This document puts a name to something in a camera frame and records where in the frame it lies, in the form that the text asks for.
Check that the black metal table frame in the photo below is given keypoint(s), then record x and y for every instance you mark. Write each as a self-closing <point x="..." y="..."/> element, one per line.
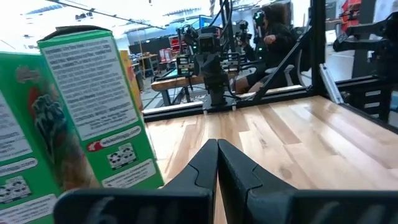
<point x="318" y="46"/>

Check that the wooden-topped workbench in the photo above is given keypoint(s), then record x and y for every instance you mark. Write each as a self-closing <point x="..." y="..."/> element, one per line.
<point x="174" y="82"/>

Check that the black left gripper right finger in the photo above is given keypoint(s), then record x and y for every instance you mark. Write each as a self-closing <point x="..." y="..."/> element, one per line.
<point x="239" y="180"/>

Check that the black metal stand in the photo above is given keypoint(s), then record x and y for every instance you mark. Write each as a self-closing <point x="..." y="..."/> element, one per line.
<point x="382" y="56"/>

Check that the person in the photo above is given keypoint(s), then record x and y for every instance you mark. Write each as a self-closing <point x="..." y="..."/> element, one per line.
<point x="280" y="40"/>

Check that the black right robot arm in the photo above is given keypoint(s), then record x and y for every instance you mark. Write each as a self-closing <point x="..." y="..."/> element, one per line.
<point x="216" y="90"/>

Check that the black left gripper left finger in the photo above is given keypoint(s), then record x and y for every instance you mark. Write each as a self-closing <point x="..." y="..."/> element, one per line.
<point x="199" y="174"/>

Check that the yellow Corn Pops cereal box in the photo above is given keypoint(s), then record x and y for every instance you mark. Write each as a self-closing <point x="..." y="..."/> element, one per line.
<point x="133" y="84"/>

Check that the blue screen computer monitor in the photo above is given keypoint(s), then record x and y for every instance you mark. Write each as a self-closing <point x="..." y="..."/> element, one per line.
<point x="203" y="21"/>

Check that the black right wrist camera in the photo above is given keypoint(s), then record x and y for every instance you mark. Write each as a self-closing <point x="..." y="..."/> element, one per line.
<point x="208" y="43"/>

